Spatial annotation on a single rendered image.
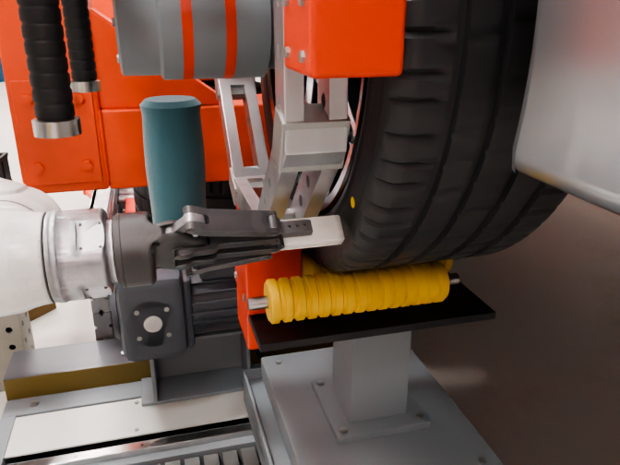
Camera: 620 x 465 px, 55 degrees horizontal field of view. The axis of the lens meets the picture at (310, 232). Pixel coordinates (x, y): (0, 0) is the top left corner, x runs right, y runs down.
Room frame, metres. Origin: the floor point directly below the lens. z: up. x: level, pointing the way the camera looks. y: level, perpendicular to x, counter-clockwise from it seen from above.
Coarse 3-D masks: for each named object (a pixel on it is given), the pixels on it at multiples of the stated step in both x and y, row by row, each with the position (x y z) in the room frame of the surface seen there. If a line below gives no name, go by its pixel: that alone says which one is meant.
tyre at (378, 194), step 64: (448, 0) 0.51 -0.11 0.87; (512, 0) 0.53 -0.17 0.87; (448, 64) 0.51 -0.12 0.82; (512, 64) 0.53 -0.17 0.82; (384, 128) 0.53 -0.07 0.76; (448, 128) 0.53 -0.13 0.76; (512, 128) 0.54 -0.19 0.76; (384, 192) 0.54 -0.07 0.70; (448, 192) 0.56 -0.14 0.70; (512, 192) 0.58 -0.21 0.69; (320, 256) 0.72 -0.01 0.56; (384, 256) 0.62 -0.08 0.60; (448, 256) 0.68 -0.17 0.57
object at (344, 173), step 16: (272, 80) 1.02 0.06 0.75; (304, 80) 0.94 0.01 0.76; (352, 80) 0.72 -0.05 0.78; (272, 96) 1.01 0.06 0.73; (304, 96) 1.02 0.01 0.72; (352, 96) 0.70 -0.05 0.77; (272, 112) 1.01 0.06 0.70; (352, 112) 0.68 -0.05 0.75; (352, 128) 0.67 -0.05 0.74; (352, 144) 0.61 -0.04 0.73; (352, 160) 0.61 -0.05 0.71; (336, 176) 0.76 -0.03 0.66; (336, 192) 0.66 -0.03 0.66
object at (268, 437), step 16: (256, 368) 1.05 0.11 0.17; (256, 384) 1.02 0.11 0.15; (256, 400) 0.97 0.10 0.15; (256, 416) 0.89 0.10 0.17; (272, 416) 0.92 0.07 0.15; (256, 432) 0.89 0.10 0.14; (272, 432) 0.88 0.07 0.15; (272, 448) 0.83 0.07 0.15; (272, 464) 0.77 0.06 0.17; (288, 464) 0.79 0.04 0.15
